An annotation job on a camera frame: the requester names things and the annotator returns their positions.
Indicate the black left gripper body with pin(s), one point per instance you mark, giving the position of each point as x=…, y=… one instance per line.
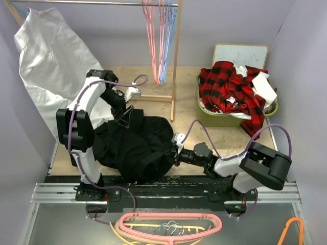
x=117, y=103

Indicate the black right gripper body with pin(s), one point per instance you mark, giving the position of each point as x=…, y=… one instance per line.
x=179, y=157

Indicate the black button shirt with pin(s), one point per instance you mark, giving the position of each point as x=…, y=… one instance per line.
x=136, y=152

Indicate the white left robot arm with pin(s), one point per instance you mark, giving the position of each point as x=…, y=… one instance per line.
x=76, y=132

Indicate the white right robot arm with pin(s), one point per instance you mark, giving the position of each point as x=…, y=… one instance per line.
x=259, y=166

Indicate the white hanging shirt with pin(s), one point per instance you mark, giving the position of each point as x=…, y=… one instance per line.
x=53, y=62

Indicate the red black plaid shirt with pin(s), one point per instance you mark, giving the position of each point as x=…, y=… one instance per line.
x=221, y=89

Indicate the beige hanger on tray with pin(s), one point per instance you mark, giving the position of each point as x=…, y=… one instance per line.
x=159, y=239

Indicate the blue hanger on rack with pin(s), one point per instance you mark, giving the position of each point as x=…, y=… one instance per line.
x=170, y=17

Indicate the blue hanger under white shirt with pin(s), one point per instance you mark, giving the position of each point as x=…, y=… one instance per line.
x=17, y=13

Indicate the olive green laundry basket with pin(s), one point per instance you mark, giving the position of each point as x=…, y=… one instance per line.
x=210, y=119

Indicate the white cloth in basket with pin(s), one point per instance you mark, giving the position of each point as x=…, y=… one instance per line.
x=260, y=84

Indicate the yellow framed whiteboard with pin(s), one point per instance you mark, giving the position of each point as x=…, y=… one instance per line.
x=241, y=54

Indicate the wooden clothes rack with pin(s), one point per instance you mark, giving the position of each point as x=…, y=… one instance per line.
x=150, y=98

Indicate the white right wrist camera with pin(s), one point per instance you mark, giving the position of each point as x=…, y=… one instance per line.
x=178, y=141

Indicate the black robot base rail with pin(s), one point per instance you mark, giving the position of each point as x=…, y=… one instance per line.
x=169, y=192

